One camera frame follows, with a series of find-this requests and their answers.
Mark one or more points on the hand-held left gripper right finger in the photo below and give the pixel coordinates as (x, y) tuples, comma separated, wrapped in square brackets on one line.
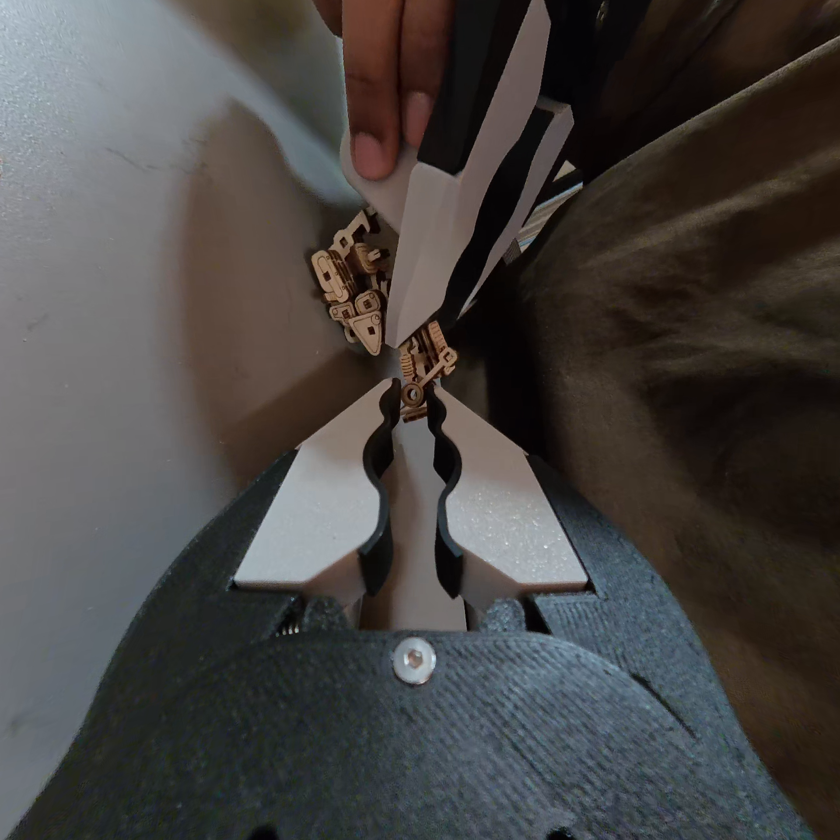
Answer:
[(512, 518)]

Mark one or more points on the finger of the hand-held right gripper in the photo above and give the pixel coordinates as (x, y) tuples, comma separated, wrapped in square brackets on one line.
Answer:
[(541, 157), (439, 229)]

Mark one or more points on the wooden robot model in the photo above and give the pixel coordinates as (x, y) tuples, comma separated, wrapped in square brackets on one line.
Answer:
[(341, 275)]

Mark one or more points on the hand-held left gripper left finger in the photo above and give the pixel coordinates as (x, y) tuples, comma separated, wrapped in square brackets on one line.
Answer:
[(315, 512)]

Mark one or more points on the person's right hand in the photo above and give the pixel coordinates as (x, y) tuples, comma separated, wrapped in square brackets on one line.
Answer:
[(380, 79)]

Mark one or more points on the small wooden lever piece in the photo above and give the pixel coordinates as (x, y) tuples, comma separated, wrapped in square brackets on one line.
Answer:
[(412, 394)]

